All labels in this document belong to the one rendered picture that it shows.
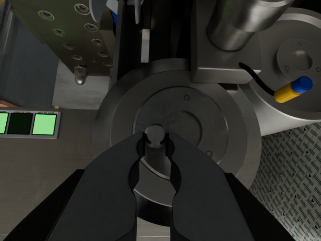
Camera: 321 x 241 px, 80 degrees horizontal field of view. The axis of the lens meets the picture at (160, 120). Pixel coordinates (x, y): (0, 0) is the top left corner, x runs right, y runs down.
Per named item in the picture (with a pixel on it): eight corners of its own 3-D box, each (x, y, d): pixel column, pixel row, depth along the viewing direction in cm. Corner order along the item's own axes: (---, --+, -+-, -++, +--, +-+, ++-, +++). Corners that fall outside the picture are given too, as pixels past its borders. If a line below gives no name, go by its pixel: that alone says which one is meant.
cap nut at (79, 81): (86, 66, 51) (84, 82, 50) (90, 72, 54) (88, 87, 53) (71, 65, 51) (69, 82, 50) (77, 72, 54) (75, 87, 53)
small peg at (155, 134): (161, 149, 12) (140, 139, 12) (160, 151, 14) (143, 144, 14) (170, 128, 12) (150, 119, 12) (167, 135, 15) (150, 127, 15)
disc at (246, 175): (253, 59, 19) (271, 227, 15) (251, 61, 19) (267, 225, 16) (99, 55, 18) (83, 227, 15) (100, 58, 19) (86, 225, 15)
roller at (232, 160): (241, 71, 17) (253, 207, 15) (189, 125, 43) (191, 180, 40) (113, 67, 17) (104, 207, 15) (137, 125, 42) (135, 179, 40)
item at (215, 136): (245, 160, 14) (150, 197, 14) (234, 161, 16) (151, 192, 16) (207, 73, 16) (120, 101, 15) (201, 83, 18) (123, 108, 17)
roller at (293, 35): (351, 9, 20) (377, 123, 17) (241, 94, 45) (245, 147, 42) (236, 4, 20) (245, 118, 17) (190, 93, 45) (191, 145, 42)
